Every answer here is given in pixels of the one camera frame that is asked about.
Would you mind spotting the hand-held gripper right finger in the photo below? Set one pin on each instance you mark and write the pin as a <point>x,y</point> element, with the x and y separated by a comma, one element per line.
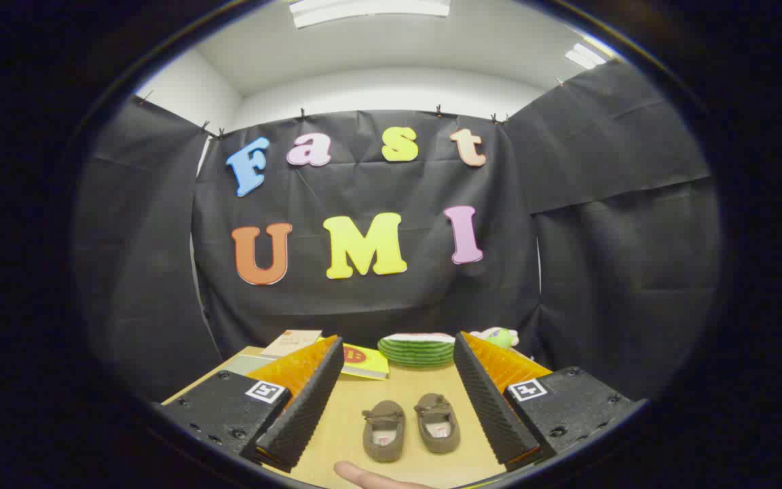
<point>489,407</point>

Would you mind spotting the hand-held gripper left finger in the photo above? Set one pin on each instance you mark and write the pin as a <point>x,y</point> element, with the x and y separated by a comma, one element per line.
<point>309,407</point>

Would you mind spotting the brown suede shoe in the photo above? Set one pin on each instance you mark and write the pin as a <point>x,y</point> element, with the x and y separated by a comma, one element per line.
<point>436,409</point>
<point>384,415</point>

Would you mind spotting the beige book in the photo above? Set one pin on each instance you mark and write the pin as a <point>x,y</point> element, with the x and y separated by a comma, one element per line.
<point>289,343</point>

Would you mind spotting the green pink plush toy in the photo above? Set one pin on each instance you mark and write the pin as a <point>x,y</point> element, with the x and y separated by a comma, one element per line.
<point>499,337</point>

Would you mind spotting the yellow book red emblem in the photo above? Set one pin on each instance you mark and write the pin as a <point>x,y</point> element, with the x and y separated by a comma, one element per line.
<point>368,363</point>

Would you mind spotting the watermelon slice plush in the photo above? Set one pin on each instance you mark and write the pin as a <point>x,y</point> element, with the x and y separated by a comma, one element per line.
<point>417,352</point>

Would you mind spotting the small ceiling light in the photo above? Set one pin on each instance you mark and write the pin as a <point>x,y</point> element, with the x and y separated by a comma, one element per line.
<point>584,56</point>

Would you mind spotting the long ceiling light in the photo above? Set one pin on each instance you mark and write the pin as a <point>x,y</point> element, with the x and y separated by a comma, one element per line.
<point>370,9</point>

